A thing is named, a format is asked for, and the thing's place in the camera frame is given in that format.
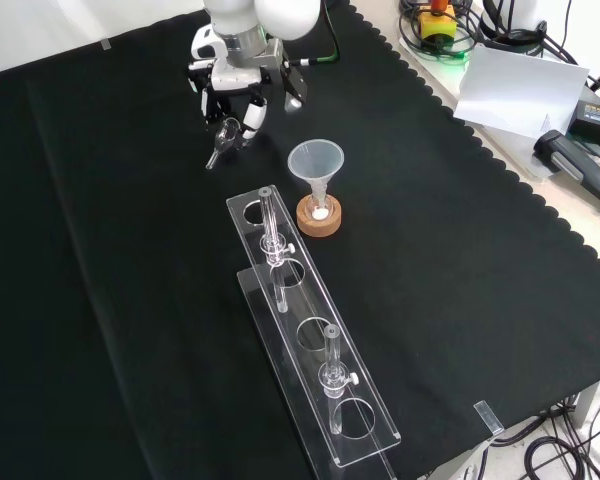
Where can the black handheld tool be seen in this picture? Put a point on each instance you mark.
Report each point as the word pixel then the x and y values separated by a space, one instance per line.
pixel 560 150

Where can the grey tape piece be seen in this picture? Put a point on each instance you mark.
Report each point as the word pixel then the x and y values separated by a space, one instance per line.
pixel 106 44

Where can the clear plastic funnel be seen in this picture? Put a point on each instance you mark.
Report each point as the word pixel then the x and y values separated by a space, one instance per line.
pixel 315 160

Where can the round-bottom glass flask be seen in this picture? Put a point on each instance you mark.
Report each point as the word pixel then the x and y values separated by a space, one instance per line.
pixel 320 214

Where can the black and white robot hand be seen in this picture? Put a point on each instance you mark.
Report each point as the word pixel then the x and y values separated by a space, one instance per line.
pixel 232 77

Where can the yellow stop button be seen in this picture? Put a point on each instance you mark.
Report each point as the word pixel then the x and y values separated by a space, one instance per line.
pixel 437 27

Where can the black cloth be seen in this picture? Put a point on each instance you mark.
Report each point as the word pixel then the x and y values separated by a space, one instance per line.
pixel 130 250

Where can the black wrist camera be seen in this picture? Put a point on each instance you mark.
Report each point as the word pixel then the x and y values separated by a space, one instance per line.
pixel 295 90

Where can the clear acrylic funnel stand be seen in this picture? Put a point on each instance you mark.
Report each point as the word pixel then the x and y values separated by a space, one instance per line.
pixel 307 305

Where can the white cylindrical post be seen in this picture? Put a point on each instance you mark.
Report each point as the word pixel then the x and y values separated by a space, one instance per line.
pixel 527 12

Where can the black power adapter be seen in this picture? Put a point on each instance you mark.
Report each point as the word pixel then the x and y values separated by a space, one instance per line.
pixel 597 117

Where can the pale board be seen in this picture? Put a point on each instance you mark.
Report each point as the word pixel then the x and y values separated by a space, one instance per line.
pixel 520 85

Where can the grey table leg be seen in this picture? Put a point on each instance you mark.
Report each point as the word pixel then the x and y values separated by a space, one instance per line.
pixel 590 400

